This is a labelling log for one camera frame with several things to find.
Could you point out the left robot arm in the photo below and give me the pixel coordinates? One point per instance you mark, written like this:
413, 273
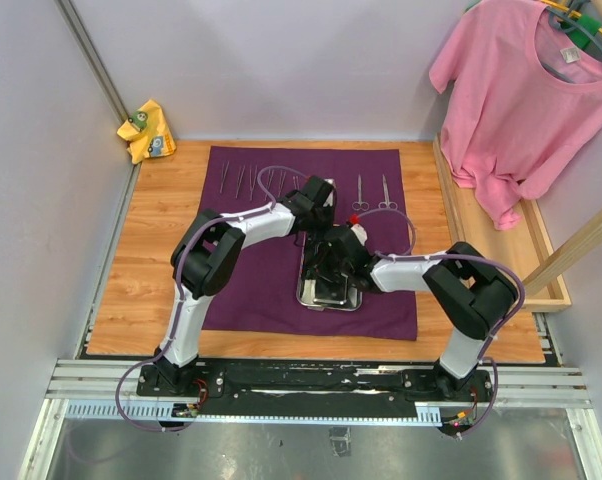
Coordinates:
205, 259

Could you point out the grey clothes hanger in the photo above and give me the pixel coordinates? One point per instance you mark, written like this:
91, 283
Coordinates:
576, 40

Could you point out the aluminium corner post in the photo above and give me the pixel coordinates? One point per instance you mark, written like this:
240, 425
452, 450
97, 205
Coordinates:
77, 27

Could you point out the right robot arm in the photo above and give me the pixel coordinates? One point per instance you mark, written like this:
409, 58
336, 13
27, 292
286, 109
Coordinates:
477, 295

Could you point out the yellow hoop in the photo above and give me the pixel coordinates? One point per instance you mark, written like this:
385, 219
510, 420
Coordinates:
601, 30

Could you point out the aluminium rail frame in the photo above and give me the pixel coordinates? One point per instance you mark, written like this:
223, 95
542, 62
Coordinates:
115, 418

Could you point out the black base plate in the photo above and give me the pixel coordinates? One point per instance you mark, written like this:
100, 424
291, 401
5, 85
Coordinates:
295, 389

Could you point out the wooden tray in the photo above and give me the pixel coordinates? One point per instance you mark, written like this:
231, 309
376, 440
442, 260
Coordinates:
522, 248

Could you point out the purple surgical wrap cloth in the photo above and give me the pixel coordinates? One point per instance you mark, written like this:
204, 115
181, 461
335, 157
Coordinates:
261, 294

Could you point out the white gauze pad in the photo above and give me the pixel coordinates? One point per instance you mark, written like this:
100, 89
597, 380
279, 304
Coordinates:
309, 290

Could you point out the steel instrument tray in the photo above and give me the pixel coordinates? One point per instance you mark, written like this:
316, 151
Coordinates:
332, 293

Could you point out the steel scissors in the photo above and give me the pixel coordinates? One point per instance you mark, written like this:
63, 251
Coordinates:
387, 202
360, 204

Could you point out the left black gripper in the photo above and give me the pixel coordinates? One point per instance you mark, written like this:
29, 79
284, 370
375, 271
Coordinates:
330, 211

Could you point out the green hanger clip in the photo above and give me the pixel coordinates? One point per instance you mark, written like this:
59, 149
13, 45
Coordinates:
589, 25

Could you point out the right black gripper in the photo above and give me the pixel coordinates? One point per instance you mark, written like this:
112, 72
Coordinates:
323, 254

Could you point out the yellow paper bag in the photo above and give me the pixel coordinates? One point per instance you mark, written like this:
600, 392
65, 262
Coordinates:
147, 133

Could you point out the pink t-shirt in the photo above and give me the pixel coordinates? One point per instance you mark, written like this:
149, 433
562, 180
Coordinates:
524, 101

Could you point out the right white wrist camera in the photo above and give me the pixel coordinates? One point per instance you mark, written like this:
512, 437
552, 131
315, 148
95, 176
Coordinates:
360, 233

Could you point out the wooden beam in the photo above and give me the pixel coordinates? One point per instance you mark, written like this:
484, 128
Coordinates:
585, 239

